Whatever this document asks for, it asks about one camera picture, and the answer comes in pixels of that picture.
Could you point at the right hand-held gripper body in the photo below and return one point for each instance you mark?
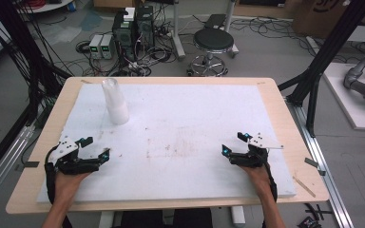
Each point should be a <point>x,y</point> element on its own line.
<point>253,157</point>

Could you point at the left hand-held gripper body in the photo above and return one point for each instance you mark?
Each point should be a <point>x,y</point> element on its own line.
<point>66,161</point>

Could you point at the stack of clear cups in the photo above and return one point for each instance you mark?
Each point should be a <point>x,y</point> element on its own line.
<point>115,104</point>

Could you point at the person's right hand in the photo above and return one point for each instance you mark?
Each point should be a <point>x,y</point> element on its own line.
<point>259,180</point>

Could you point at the person's left hand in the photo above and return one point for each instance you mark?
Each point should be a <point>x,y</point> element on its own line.
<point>66,185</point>

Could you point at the white foam mat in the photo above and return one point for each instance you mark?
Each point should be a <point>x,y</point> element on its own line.
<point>187,110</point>

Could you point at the thin wooden stick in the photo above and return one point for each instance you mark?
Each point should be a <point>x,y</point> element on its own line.
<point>304,186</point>

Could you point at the white table leg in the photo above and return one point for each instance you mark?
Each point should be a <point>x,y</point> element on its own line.
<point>107,219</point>
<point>238,216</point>

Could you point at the person's dark clothing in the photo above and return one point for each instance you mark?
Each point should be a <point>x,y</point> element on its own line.
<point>158,218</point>

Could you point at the grey bench power supply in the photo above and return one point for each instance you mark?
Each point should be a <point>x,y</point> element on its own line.
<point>95,47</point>
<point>107,47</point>

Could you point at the black round stool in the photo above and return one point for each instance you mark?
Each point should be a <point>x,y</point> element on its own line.
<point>214,39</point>

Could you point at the white floor platform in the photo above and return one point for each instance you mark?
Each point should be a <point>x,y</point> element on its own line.
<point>350,104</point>

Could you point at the black computer tower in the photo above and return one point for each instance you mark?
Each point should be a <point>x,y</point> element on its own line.
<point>145,27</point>
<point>123,34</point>

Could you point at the white metal stand leg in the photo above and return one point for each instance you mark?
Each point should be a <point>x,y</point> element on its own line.
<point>177,34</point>
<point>229,19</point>

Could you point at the small white box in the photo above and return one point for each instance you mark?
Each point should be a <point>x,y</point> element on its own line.
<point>129,14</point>

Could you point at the round white table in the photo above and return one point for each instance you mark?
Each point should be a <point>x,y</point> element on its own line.
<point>52,5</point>

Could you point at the brown cardboard box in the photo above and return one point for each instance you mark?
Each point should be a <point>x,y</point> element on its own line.
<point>323,15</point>

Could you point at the aluminium floor rail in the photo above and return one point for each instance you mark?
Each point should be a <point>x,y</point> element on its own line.
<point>3,167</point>
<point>324,177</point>

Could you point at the black metal frame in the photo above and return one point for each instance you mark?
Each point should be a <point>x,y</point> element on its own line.
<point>326,53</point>

